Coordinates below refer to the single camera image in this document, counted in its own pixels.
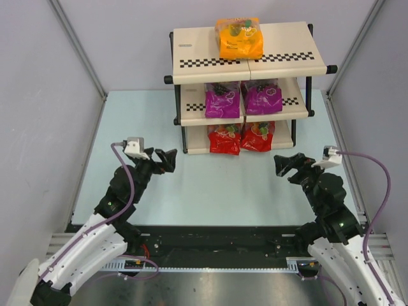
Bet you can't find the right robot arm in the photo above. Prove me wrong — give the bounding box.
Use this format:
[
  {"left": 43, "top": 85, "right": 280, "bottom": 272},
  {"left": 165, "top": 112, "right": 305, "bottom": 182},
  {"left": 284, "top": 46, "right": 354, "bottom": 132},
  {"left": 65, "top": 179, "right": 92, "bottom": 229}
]
[{"left": 273, "top": 146, "right": 406, "bottom": 305}]

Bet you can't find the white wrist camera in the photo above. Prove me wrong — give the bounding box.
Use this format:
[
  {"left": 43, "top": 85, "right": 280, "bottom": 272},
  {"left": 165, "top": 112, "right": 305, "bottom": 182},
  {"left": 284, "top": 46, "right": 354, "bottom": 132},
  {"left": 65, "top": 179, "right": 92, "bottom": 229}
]
[
  {"left": 123, "top": 137, "right": 150, "bottom": 160},
  {"left": 312, "top": 146, "right": 342, "bottom": 169}
]

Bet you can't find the red fruit gummy bag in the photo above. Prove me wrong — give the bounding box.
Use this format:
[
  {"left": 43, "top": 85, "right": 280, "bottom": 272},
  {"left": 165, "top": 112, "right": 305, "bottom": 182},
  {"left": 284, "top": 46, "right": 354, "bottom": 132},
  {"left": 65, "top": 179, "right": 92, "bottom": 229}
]
[
  {"left": 240, "top": 121, "right": 275, "bottom": 152},
  {"left": 207, "top": 124, "right": 242, "bottom": 156}
]

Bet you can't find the beige three-tier shelf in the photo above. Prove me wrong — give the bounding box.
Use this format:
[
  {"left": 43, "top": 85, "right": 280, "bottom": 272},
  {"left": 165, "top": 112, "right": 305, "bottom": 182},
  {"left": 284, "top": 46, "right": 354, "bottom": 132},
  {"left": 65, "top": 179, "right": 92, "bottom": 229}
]
[{"left": 164, "top": 22, "right": 338, "bottom": 154}]

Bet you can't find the purple grape gummy bag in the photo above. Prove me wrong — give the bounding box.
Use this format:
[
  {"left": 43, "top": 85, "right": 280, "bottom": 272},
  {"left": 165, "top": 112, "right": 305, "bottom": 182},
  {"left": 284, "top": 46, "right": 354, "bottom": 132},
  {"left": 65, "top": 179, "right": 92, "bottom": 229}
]
[
  {"left": 205, "top": 81, "right": 240, "bottom": 119},
  {"left": 240, "top": 78, "right": 283, "bottom": 115}
]

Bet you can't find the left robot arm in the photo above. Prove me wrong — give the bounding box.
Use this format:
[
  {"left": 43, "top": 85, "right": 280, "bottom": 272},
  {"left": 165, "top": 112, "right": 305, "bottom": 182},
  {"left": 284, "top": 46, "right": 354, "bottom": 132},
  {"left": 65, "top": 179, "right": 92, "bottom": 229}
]
[{"left": 29, "top": 142, "right": 177, "bottom": 305}]

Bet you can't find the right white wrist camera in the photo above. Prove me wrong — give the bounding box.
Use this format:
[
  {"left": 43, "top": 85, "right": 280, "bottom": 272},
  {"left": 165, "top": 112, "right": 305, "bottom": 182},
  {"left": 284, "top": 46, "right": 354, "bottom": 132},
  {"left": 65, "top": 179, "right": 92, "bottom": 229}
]
[{"left": 312, "top": 146, "right": 342, "bottom": 169}]

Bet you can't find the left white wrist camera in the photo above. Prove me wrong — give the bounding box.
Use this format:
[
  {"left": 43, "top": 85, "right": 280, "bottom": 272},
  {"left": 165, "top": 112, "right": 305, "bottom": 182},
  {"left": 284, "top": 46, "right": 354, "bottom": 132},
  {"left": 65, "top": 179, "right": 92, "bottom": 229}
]
[{"left": 123, "top": 137, "right": 150, "bottom": 160}]

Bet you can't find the orange mango gummy bag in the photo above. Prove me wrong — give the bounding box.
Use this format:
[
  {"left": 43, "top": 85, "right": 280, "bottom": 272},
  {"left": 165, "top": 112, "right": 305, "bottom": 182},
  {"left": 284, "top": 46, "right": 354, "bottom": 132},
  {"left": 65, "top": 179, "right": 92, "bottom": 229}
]
[{"left": 214, "top": 17, "right": 264, "bottom": 60}]

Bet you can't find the grey cable duct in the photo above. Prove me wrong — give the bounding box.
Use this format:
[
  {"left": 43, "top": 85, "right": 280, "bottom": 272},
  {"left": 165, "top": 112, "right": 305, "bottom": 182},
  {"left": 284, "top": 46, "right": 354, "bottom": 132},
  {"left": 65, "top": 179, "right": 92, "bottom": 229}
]
[{"left": 100, "top": 256, "right": 317, "bottom": 273}]

